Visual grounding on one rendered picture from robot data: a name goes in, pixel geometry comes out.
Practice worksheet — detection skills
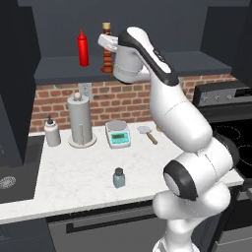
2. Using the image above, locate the black dishwasher handle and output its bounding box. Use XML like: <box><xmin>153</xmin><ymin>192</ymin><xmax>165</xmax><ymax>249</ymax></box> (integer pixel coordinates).
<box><xmin>65</xmin><ymin>212</ymin><xmax>162</xmax><ymax>234</ymax></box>

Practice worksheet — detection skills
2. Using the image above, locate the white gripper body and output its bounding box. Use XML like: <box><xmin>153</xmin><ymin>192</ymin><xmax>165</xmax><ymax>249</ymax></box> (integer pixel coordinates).
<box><xmin>97</xmin><ymin>33</ymin><xmax>120</xmax><ymax>52</ymax></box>

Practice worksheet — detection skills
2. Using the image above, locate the small grey-blue shaker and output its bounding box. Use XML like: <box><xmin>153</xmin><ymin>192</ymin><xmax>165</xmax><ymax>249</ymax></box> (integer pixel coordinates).
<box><xmin>112</xmin><ymin>166</ymin><xmax>127</xmax><ymax>190</ymax></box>

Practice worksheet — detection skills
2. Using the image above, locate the dark cabinet door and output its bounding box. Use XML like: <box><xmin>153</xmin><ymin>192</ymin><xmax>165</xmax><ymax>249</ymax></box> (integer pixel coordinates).
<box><xmin>0</xmin><ymin>0</ymin><xmax>42</xmax><ymax>169</ymax></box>
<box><xmin>200</xmin><ymin>0</ymin><xmax>252</xmax><ymax>87</ymax></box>

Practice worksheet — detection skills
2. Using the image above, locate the black stove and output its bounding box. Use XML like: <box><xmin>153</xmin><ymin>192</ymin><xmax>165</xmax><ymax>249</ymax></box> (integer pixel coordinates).
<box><xmin>192</xmin><ymin>81</ymin><xmax>252</xmax><ymax>252</ymax></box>

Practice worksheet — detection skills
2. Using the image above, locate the red condiment bottle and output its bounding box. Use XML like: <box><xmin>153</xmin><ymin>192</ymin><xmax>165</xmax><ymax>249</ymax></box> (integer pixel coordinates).
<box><xmin>77</xmin><ymin>28</ymin><xmax>91</xmax><ymax>68</ymax></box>

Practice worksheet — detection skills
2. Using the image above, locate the dark sink basin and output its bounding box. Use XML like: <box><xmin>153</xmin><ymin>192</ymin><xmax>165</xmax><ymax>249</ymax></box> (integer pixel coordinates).
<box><xmin>0</xmin><ymin>134</ymin><xmax>46</xmax><ymax>205</ymax></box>

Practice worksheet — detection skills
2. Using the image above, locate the dark base cabinet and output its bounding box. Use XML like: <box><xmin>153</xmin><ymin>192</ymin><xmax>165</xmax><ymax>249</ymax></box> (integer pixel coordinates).
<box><xmin>0</xmin><ymin>218</ymin><xmax>57</xmax><ymax>252</ymax></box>

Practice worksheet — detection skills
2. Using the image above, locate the grey dishwasher front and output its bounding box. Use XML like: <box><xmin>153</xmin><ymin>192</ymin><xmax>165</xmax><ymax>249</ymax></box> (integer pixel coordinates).
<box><xmin>46</xmin><ymin>204</ymin><xmax>171</xmax><ymax>252</ymax></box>

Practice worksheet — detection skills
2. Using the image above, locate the white soap dispenser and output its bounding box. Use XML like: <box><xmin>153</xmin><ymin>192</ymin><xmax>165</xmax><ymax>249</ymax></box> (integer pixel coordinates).
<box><xmin>43</xmin><ymin>115</ymin><xmax>62</xmax><ymax>148</ymax></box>

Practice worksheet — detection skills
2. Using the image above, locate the wooden handled metal spatula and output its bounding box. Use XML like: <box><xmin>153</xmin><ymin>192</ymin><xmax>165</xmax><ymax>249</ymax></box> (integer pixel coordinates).
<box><xmin>136</xmin><ymin>124</ymin><xmax>159</xmax><ymax>146</ymax></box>

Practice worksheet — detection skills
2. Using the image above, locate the brown wooden pepper mill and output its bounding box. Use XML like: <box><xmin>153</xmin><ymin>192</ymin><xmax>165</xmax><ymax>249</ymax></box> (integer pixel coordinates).
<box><xmin>100</xmin><ymin>22</ymin><xmax>115</xmax><ymax>74</ymax></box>

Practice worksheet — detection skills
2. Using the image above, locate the paper towel roll holder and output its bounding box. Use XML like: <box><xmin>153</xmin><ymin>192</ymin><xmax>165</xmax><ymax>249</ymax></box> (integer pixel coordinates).
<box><xmin>67</xmin><ymin>92</ymin><xmax>98</xmax><ymax>150</ymax></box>

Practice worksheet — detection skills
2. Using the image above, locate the dark open wall cabinet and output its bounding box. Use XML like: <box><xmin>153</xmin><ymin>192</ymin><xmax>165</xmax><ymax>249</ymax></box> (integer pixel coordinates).
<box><xmin>18</xmin><ymin>0</ymin><xmax>233</xmax><ymax>87</ymax></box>

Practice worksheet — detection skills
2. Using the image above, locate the white kitchen scale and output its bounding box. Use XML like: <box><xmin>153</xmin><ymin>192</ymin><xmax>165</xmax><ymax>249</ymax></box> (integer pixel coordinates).
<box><xmin>104</xmin><ymin>119</ymin><xmax>132</xmax><ymax>150</ymax></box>

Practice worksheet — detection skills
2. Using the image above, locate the white wall outlet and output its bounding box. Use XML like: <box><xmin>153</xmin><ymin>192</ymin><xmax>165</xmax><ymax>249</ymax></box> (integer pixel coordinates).
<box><xmin>78</xmin><ymin>82</ymin><xmax>94</xmax><ymax>99</ymax></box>

